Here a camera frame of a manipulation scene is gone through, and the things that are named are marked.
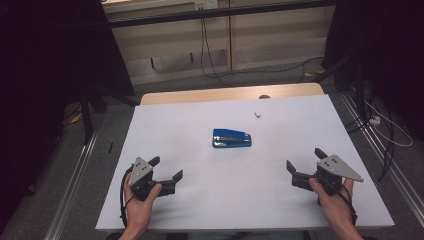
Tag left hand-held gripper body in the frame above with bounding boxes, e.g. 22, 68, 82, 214
128, 156, 177, 202

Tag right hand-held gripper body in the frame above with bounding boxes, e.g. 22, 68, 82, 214
291, 154, 365, 197

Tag blue stapler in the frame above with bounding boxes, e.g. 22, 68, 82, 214
212, 128, 253, 150

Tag person's right hand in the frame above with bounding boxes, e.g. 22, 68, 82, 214
308, 177, 358, 232

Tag person's left hand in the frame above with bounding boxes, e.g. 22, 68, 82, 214
122, 181, 164, 234

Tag white table sheet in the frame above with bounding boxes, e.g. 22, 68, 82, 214
95, 94, 396, 232

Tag black stand leg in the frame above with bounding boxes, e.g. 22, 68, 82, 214
79, 85, 108, 146
313, 53, 369, 125

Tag black curtain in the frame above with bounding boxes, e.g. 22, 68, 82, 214
320, 0, 424, 143
0, 0, 136, 231

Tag black horizontal bar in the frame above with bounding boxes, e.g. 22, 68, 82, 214
107, 0, 335, 29

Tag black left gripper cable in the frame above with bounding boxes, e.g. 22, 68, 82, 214
119, 165, 135, 229

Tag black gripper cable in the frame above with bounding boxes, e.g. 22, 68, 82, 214
119, 165, 135, 229
328, 181, 359, 227

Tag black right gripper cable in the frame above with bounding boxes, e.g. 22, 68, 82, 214
328, 181, 359, 227

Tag metal floor rail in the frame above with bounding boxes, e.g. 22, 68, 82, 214
44, 129, 100, 240
339, 91, 424, 219

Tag black floor cable bundle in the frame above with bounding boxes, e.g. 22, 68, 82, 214
344, 109, 397, 184

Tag white cable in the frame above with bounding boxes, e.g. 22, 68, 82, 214
364, 99, 415, 148

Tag long black floor cable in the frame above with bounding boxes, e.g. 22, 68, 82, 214
213, 55, 325, 82

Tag black hanging cable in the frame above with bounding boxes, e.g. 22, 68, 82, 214
201, 9, 235, 89
198, 9, 221, 81

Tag beige vertical post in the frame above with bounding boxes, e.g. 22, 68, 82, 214
227, 0, 234, 72

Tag white wall socket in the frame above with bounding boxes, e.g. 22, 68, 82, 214
194, 0, 219, 11

